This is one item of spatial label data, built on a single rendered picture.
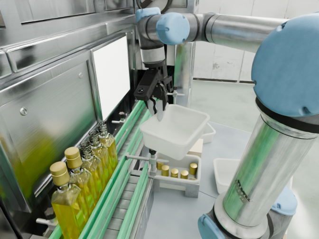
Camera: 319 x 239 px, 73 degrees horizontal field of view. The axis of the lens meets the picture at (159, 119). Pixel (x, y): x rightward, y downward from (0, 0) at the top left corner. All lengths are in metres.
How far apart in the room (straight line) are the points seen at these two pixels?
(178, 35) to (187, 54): 0.92
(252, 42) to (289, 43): 0.24
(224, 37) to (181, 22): 0.11
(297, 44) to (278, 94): 0.06
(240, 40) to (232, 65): 3.85
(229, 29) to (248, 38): 0.06
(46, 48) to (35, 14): 0.10
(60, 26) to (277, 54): 0.65
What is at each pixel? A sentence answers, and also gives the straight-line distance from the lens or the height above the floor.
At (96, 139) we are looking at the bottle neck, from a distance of 0.68.
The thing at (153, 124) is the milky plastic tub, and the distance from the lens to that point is 0.76.
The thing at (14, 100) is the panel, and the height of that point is 1.28.
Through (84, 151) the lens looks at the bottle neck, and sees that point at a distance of 0.63.
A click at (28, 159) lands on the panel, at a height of 1.12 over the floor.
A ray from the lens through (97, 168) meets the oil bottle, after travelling 0.67.
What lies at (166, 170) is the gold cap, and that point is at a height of 0.81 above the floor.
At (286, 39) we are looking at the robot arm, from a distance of 0.31.
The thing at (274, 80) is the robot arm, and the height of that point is 1.40.
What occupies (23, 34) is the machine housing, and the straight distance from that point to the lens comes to 0.68.
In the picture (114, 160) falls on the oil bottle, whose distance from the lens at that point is 0.79.
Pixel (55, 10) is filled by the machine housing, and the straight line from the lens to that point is 0.83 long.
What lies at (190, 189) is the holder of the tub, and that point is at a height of 0.80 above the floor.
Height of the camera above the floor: 1.50
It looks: 30 degrees down
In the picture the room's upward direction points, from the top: straight up
